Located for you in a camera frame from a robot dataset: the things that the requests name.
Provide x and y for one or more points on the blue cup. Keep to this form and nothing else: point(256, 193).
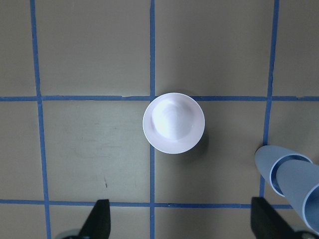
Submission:
point(269, 158)
point(299, 182)

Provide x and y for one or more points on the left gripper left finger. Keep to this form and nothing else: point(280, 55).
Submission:
point(98, 223)

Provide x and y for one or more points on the pink bowl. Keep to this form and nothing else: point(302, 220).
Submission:
point(173, 123)

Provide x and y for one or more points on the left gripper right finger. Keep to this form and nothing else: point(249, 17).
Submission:
point(266, 223)

